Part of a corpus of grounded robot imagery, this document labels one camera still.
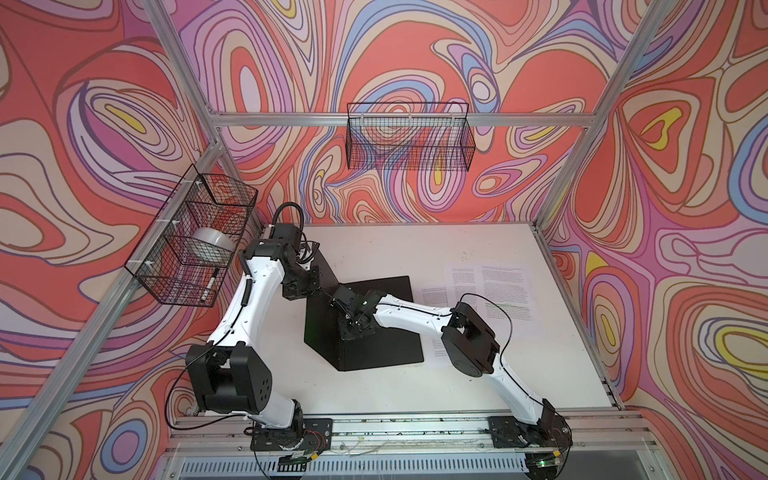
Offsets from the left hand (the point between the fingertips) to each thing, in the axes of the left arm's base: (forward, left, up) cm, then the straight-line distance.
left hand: (323, 289), depth 80 cm
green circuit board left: (-38, +7, -20) cm, 43 cm away
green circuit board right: (-38, -56, -18) cm, 70 cm away
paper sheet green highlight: (+8, -57, -17) cm, 60 cm away
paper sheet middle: (+13, -44, -17) cm, 49 cm away
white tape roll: (+6, +25, +14) cm, 30 cm away
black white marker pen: (-4, +26, +8) cm, 27 cm away
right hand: (-7, -7, -19) cm, 21 cm away
